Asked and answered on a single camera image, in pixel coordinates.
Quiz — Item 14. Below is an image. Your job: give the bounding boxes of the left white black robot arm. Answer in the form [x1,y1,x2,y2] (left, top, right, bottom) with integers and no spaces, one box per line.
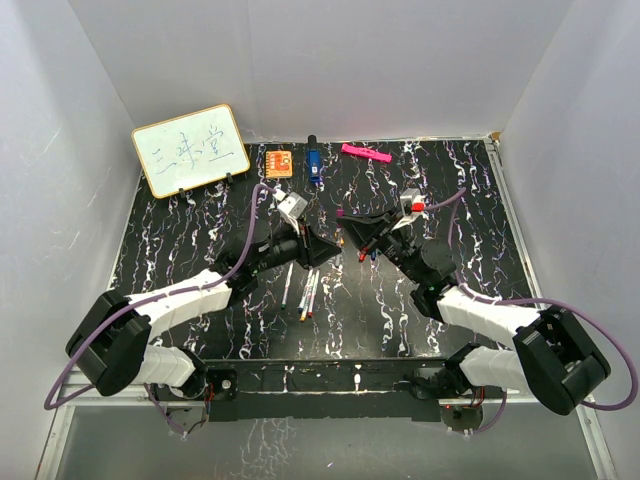
[65,224,340,399]

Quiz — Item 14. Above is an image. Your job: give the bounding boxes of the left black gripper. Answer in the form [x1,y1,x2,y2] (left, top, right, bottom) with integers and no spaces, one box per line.
[251,215,340,274]

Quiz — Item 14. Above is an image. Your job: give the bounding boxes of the white pen red tip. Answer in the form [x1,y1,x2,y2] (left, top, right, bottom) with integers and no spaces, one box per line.
[306,270,320,318]

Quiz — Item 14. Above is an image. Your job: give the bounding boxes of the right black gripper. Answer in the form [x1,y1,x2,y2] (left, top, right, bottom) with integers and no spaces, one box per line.
[338,209,423,286]

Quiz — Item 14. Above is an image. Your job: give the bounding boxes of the pink plastic clip bar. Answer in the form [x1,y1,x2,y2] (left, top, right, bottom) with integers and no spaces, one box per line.
[341,143,392,164]

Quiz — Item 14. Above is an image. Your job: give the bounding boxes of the white pen yellow tip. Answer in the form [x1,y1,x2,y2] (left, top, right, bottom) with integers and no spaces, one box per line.
[299,270,317,323]

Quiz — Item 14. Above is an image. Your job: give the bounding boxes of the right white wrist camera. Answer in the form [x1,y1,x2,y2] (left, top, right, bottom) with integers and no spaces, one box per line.
[400,188,425,225]

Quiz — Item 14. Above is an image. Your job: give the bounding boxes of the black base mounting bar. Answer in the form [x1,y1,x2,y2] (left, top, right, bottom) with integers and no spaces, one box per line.
[149,357,501,424]

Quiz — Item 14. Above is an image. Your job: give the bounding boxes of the small whiteboard with wooden frame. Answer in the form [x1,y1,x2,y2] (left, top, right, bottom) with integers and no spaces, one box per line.
[131,104,250,199]

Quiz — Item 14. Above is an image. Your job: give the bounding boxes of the orange mini notebook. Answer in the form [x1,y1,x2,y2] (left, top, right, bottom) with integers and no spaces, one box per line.
[265,150,293,179]

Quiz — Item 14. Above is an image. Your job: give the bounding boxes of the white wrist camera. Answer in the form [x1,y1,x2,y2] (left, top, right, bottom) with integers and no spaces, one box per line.
[400,188,425,225]
[278,192,308,225]

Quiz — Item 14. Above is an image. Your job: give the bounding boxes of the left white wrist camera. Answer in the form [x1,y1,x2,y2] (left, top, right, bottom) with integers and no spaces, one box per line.
[278,192,308,225]

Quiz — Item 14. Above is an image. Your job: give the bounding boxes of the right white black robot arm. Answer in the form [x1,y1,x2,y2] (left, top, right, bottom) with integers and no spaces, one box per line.
[337,209,611,415]

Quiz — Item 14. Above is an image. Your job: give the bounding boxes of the white pen blue tip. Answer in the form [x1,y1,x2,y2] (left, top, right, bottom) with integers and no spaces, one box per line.
[298,269,314,314]

